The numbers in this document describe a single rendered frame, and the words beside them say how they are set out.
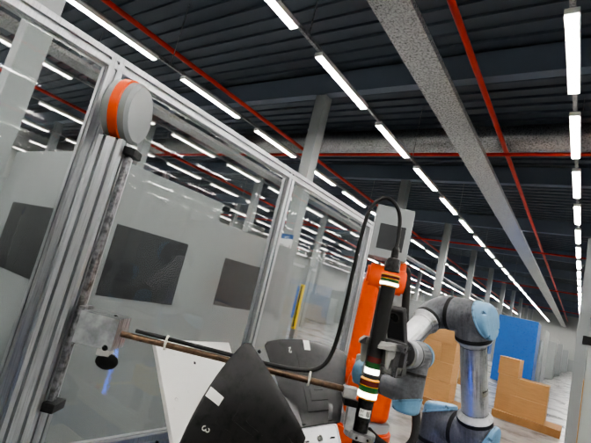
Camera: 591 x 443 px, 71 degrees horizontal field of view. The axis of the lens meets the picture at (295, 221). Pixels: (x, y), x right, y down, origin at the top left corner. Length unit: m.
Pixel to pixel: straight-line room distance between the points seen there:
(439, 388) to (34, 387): 8.36
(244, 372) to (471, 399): 0.97
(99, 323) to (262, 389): 0.41
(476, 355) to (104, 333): 1.11
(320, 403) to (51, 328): 0.62
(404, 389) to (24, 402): 0.90
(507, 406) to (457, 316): 8.85
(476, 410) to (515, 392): 8.61
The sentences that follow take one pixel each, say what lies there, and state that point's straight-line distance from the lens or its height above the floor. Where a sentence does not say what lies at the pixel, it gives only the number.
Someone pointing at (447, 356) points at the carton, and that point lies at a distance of 9.01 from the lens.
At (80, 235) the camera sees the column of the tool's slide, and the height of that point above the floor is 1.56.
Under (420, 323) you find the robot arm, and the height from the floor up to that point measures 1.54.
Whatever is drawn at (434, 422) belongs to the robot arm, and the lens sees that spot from 1.71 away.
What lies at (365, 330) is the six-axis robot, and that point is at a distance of 5.09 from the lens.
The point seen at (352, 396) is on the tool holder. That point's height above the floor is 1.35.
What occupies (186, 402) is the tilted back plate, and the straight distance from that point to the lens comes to 1.06.
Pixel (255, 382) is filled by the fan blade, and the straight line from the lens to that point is 0.82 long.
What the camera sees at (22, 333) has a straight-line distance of 1.21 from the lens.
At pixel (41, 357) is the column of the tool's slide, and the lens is 1.09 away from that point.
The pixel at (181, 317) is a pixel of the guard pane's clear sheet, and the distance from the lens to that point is 1.48.
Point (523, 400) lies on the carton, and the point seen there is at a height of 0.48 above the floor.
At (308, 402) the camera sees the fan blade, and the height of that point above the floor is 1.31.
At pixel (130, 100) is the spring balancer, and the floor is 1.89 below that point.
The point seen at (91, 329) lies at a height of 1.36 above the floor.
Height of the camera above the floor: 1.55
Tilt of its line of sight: 9 degrees up
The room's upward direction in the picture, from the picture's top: 14 degrees clockwise
